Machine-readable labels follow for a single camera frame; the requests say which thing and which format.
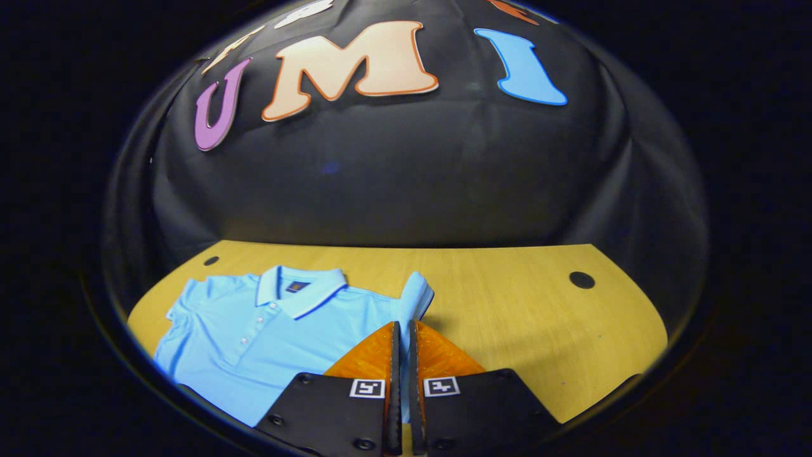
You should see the black backdrop cloth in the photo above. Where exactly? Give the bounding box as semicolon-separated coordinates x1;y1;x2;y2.
101;0;708;331

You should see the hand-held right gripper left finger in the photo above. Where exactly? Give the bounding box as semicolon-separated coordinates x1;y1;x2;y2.
254;321;403;457

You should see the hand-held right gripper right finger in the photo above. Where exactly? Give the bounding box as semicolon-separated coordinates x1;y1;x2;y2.
408;319;562;457

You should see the light blue polo T-shirt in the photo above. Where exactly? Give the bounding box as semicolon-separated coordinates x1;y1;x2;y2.
152;265;435;427

